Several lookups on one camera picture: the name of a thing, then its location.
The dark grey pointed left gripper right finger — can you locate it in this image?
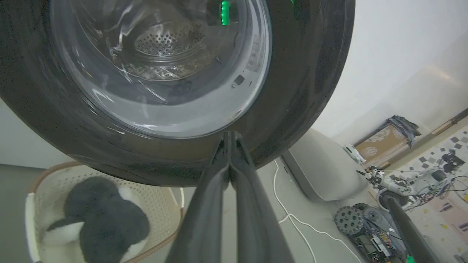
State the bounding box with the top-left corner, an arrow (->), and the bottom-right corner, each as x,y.
382,196 -> 441,263

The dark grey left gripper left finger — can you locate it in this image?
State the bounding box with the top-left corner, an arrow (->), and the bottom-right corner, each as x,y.
165,132 -> 232,263

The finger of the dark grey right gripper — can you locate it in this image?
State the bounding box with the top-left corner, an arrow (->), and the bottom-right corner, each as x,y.
230,131 -> 295,263

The black round washing machine door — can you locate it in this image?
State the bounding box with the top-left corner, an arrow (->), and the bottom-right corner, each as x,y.
0,0 -> 356,187

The brown cardboard box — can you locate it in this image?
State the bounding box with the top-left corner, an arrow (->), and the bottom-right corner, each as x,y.
355,124 -> 411,163

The white handheld device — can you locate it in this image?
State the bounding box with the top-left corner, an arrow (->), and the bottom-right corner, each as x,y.
344,144 -> 367,164

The black and white plush toy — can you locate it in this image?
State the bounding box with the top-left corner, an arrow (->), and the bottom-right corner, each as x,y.
43,177 -> 151,263

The cream perforated laundry basket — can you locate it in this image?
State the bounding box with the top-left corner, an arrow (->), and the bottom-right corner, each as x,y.
25,161 -> 185,263

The dark folded clothing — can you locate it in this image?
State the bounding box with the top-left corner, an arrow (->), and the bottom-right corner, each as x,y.
386,115 -> 422,147

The white power cable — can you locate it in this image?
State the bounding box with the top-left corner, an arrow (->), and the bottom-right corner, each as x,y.
273,159 -> 363,263

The white robot arm with cables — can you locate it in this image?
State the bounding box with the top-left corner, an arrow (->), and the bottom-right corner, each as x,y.
357,149 -> 468,211

